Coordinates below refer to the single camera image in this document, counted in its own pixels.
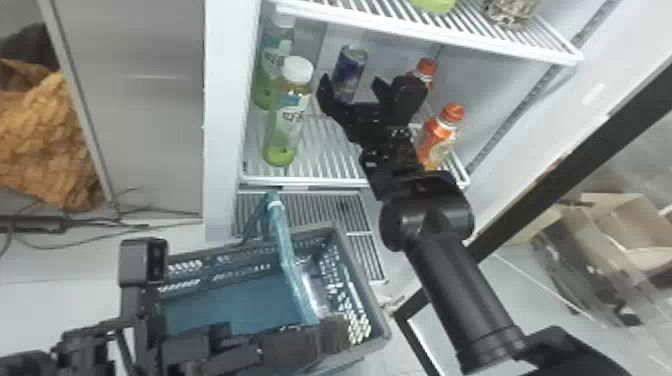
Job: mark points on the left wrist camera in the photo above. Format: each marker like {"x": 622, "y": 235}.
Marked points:
{"x": 140, "y": 261}

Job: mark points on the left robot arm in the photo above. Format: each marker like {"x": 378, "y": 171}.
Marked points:
{"x": 78, "y": 349}

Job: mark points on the grey patterned packet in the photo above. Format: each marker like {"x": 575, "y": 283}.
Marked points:
{"x": 509, "y": 10}

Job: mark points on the fridge door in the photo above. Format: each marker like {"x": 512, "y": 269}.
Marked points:
{"x": 577, "y": 165}

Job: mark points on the brown cloth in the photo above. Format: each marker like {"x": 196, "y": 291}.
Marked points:
{"x": 44, "y": 142}

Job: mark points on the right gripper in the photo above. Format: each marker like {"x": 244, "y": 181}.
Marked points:
{"x": 370, "y": 126}

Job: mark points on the cardboard box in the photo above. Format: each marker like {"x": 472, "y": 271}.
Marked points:
{"x": 614, "y": 231}

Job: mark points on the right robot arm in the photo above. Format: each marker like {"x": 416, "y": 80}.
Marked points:
{"x": 456, "y": 294}

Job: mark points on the green bottle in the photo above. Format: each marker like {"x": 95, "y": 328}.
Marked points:
{"x": 433, "y": 4}
{"x": 268, "y": 78}
{"x": 286, "y": 120}

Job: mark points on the white fridge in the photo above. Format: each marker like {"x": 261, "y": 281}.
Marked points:
{"x": 226, "y": 105}

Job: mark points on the blue can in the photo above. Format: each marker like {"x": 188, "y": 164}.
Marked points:
{"x": 347, "y": 71}

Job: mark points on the blue basket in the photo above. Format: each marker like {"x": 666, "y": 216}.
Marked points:
{"x": 236, "y": 304}

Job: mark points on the orange bottle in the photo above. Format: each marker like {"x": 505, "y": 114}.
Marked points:
{"x": 437, "y": 139}

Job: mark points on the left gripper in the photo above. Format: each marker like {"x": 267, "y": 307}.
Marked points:
{"x": 189, "y": 352}

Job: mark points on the brown bottle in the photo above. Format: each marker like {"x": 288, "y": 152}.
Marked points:
{"x": 422, "y": 84}

